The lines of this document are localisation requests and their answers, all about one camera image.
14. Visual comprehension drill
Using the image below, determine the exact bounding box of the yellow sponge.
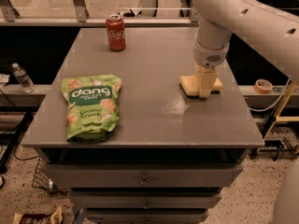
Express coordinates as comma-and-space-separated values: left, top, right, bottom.
179, 75, 223, 97

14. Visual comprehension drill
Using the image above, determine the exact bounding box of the grey drawer cabinet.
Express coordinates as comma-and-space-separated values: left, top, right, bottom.
21, 27, 265, 224

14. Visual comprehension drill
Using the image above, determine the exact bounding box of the clear plastic water bottle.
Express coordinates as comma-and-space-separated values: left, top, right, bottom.
12, 63, 35, 93

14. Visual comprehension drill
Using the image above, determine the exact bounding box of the metal rail frame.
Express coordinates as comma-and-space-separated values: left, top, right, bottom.
0, 0, 201, 27

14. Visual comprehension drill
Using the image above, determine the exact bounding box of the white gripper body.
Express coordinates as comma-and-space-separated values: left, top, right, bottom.
193, 41, 229, 67

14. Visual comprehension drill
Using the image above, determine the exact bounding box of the wire basket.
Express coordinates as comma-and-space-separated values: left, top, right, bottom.
32, 158, 57, 192

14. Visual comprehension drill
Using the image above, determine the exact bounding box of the drawer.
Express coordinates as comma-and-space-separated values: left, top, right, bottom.
44, 163, 242, 188
86, 209, 208, 224
70, 190, 221, 209

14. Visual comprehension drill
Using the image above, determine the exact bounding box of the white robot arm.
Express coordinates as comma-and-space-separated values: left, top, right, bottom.
193, 0, 299, 224

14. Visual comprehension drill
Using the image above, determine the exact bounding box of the red coca-cola can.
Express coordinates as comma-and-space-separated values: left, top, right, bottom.
106, 14, 126, 51

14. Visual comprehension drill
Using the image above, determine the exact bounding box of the top drawer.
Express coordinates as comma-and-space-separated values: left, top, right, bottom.
44, 163, 242, 188

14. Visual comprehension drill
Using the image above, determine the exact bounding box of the middle drawer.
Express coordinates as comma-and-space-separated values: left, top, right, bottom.
70, 190, 221, 209

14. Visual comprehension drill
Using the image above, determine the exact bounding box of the bottom drawer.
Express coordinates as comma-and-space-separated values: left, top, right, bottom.
86, 209, 208, 224

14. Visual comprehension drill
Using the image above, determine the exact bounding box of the roll of tape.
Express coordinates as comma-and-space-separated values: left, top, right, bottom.
254, 79, 273, 94

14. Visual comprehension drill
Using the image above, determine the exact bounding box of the brown snack bag on floor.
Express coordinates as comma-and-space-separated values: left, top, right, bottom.
13, 206, 63, 224

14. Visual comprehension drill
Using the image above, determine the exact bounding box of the green rice chip bag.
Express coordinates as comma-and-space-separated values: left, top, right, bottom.
62, 75, 121, 142

